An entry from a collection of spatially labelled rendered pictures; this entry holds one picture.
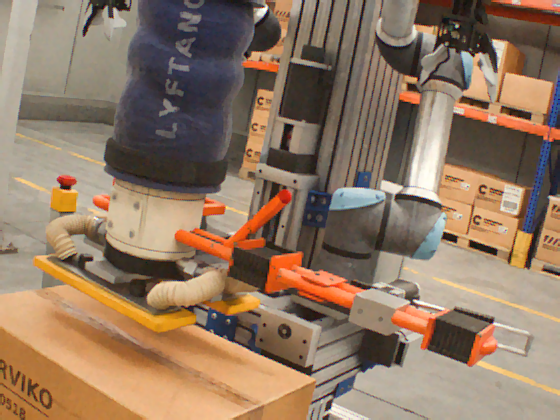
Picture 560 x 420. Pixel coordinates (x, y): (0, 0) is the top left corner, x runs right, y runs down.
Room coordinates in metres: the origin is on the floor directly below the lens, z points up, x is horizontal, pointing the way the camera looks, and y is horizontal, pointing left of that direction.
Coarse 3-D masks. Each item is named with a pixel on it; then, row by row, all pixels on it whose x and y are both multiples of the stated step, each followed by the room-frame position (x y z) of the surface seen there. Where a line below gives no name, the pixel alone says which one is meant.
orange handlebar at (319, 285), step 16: (208, 208) 1.48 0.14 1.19; (224, 208) 1.52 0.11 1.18; (176, 240) 1.23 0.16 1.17; (192, 240) 1.20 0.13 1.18; (208, 240) 1.20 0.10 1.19; (224, 240) 1.22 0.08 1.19; (224, 256) 1.17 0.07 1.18; (288, 272) 1.11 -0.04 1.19; (304, 272) 1.13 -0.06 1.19; (320, 272) 1.13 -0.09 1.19; (304, 288) 1.08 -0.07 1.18; (320, 288) 1.07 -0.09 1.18; (336, 288) 1.07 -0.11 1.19; (352, 288) 1.09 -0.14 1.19; (352, 304) 1.04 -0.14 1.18; (400, 320) 1.00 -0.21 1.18; (416, 320) 0.99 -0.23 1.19; (480, 352) 0.93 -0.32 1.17
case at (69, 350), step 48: (48, 288) 1.45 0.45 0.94; (0, 336) 1.19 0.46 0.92; (48, 336) 1.20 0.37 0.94; (96, 336) 1.25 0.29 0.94; (144, 336) 1.31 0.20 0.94; (192, 336) 1.38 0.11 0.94; (0, 384) 1.18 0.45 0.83; (48, 384) 1.11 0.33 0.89; (96, 384) 1.06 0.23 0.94; (144, 384) 1.10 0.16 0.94; (192, 384) 1.15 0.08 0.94; (240, 384) 1.19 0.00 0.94; (288, 384) 1.23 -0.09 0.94
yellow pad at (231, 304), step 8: (104, 256) 1.41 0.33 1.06; (160, 280) 1.33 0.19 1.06; (224, 296) 1.27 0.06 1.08; (232, 296) 1.29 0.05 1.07; (240, 296) 1.31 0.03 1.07; (248, 296) 1.32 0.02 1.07; (208, 304) 1.26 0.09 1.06; (216, 304) 1.26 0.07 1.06; (224, 304) 1.25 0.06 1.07; (232, 304) 1.25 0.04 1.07; (240, 304) 1.27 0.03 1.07; (248, 304) 1.29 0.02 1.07; (256, 304) 1.31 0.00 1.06; (224, 312) 1.25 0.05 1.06; (232, 312) 1.25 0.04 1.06; (240, 312) 1.27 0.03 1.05
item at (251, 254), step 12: (252, 240) 1.18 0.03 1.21; (264, 240) 1.21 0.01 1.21; (240, 252) 1.13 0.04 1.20; (252, 252) 1.12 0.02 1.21; (264, 252) 1.17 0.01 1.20; (276, 252) 1.19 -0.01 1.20; (288, 252) 1.19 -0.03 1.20; (300, 252) 1.17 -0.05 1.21; (240, 264) 1.13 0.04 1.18; (252, 264) 1.12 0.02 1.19; (264, 264) 1.10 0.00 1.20; (276, 264) 1.11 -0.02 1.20; (288, 264) 1.14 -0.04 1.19; (300, 264) 1.17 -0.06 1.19; (228, 276) 1.14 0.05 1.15; (240, 276) 1.12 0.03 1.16; (252, 276) 1.11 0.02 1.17; (264, 276) 1.11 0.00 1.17; (276, 288) 1.12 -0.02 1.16
